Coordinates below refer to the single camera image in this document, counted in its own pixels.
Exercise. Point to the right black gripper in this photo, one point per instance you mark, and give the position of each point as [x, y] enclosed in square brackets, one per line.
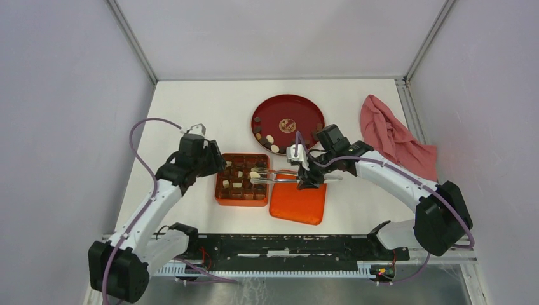
[309, 179]

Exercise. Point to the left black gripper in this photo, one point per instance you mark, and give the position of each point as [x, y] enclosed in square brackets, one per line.
[217, 162]

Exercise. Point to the orange chocolate box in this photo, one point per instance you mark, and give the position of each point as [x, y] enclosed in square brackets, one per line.
[250, 195]

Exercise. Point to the metal tongs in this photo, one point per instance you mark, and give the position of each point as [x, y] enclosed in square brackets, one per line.
[269, 176]

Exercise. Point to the round red tray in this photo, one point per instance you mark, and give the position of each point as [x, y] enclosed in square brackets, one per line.
[282, 116]

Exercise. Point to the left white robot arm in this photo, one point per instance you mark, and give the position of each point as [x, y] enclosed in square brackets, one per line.
[122, 266]

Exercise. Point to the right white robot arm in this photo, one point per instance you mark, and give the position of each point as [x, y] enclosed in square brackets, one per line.
[441, 218]

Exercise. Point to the orange box lid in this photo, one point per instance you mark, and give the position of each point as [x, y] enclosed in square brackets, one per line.
[305, 206]

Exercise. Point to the pink cloth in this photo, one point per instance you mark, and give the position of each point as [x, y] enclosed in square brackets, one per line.
[390, 137]

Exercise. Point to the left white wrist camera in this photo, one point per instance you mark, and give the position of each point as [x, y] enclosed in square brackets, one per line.
[198, 129]

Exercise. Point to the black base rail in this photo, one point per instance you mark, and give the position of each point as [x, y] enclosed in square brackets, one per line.
[262, 252]

